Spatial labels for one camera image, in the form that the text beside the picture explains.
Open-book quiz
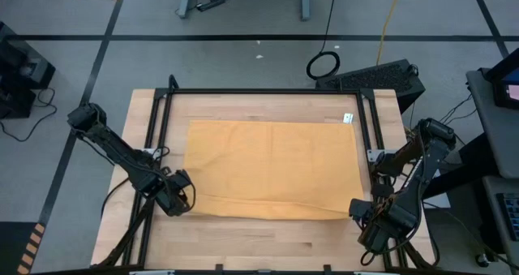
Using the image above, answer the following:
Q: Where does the hazard striped floor mat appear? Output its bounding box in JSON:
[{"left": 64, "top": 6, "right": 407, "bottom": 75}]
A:
[{"left": 0, "top": 221, "right": 46, "bottom": 275}]

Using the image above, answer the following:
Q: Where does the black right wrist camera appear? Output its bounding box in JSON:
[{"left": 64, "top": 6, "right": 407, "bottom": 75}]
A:
[{"left": 349, "top": 199, "right": 372, "bottom": 222}]

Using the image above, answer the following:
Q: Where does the black equipment cart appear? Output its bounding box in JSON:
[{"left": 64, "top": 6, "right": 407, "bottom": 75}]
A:
[{"left": 0, "top": 21, "right": 57, "bottom": 120}]

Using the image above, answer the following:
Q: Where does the yellow waffle weave towel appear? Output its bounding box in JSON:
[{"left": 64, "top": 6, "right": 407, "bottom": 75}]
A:
[{"left": 182, "top": 112, "right": 365, "bottom": 221}]

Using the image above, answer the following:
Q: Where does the black computer tower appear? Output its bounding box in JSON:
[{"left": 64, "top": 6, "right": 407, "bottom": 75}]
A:
[{"left": 315, "top": 58, "right": 427, "bottom": 114}]

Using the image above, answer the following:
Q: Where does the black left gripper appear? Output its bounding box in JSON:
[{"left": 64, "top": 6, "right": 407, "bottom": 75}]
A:
[{"left": 156, "top": 176, "right": 196, "bottom": 217}]

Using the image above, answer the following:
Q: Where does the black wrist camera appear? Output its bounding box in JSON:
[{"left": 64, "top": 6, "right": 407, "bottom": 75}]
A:
[
  {"left": 349, "top": 199, "right": 372, "bottom": 222},
  {"left": 173, "top": 168, "right": 193, "bottom": 190}
]

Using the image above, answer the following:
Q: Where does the black floor cable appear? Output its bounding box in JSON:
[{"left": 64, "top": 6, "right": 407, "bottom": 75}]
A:
[{"left": 0, "top": 87, "right": 58, "bottom": 143}]

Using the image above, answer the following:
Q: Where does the black desk base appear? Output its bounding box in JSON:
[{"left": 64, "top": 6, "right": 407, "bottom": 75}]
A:
[{"left": 421, "top": 132, "right": 500, "bottom": 201}]

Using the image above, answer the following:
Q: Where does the black hanging cable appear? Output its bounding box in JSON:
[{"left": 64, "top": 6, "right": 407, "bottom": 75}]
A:
[{"left": 306, "top": 0, "right": 341, "bottom": 81}]

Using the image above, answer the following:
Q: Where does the black keyboard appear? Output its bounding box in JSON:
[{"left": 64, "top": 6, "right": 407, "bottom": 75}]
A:
[{"left": 496, "top": 191, "right": 519, "bottom": 243}]

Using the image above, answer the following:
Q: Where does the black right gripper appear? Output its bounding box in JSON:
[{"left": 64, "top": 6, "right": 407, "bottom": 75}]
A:
[{"left": 358, "top": 204, "right": 417, "bottom": 256}]

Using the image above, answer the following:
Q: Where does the black power strip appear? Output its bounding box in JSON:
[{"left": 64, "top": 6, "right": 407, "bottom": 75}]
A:
[{"left": 196, "top": 0, "right": 227, "bottom": 12}]

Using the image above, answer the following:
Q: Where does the grey desk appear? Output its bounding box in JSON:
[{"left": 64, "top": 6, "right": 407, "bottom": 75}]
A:
[
  {"left": 481, "top": 175, "right": 519, "bottom": 268},
  {"left": 465, "top": 67, "right": 519, "bottom": 179}
]

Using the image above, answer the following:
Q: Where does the yellow hanging cable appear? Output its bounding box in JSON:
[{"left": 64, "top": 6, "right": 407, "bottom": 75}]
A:
[{"left": 375, "top": 0, "right": 405, "bottom": 67}]

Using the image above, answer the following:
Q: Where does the dark screen monitor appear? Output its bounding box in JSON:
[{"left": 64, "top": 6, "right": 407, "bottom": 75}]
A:
[{"left": 486, "top": 47, "right": 519, "bottom": 110}]

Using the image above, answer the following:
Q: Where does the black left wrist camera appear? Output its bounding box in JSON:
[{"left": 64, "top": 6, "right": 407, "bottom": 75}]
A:
[{"left": 173, "top": 168, "right": 193, "bottom": 190}]

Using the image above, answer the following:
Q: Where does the black aluminium table frame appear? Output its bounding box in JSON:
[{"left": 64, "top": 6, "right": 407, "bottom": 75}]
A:
[{"left": 95, "top": 74, "right": 443, "bottom": 275}]

